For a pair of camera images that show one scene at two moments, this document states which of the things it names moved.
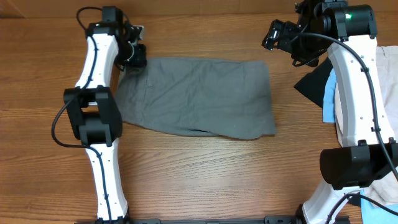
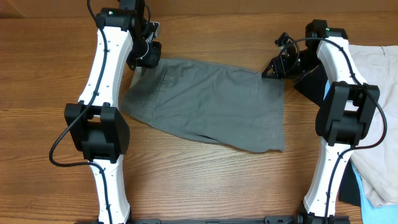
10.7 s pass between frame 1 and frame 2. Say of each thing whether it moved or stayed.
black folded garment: stayed
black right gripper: moved
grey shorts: moved
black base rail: stayed
